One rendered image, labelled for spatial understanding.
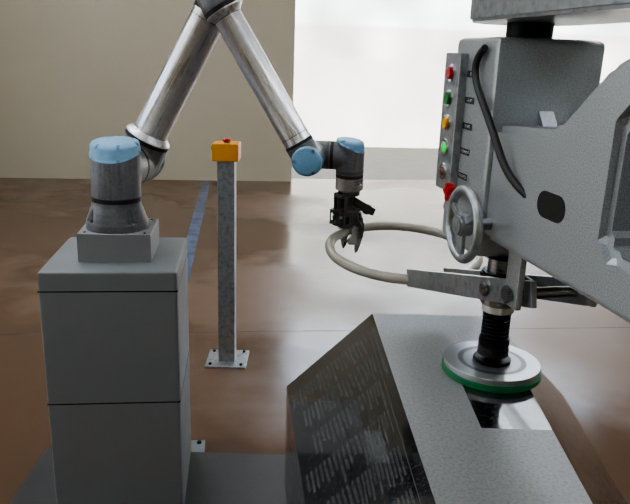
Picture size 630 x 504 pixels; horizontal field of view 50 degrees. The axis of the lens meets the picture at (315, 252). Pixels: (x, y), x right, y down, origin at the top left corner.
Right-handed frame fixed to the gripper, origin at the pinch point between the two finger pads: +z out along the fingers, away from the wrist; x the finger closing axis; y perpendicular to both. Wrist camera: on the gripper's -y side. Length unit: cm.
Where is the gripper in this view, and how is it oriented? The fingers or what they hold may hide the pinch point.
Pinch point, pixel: (351, 246)
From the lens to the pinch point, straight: 231.3
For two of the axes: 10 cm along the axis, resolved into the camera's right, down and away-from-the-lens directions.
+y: -7.5, 2.2, -6.3
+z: -0.2, 9.3, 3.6
